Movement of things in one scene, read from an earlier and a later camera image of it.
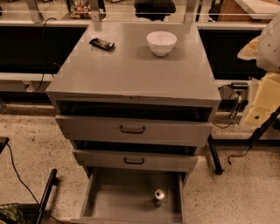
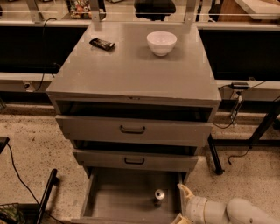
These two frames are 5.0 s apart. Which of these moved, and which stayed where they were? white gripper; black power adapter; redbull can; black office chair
Moved: white gripper
Stayed: black office chair; redbull can; black power adapter
